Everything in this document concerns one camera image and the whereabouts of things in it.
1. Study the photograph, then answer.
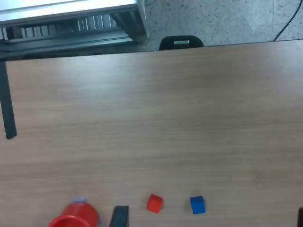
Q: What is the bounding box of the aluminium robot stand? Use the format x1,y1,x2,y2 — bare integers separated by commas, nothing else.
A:
0,0,150,60

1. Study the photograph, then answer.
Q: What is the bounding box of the red cube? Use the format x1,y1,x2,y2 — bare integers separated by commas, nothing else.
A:
146,193,164,214

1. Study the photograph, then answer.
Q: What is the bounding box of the dark tape strip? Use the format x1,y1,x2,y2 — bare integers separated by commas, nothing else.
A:
0,61,18,140

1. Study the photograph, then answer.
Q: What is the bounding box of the blue cube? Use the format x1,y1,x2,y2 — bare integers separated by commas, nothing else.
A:
190,195,206,215

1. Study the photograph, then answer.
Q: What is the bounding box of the black floor cable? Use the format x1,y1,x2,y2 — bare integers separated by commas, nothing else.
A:
273,0,303,42

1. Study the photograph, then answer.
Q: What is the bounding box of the red plastic cup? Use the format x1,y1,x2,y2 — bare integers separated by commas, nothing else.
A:
48,202,100,227

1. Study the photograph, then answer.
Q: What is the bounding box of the blue-grey tape patch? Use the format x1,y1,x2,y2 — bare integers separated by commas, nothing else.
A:
70,196,88,204

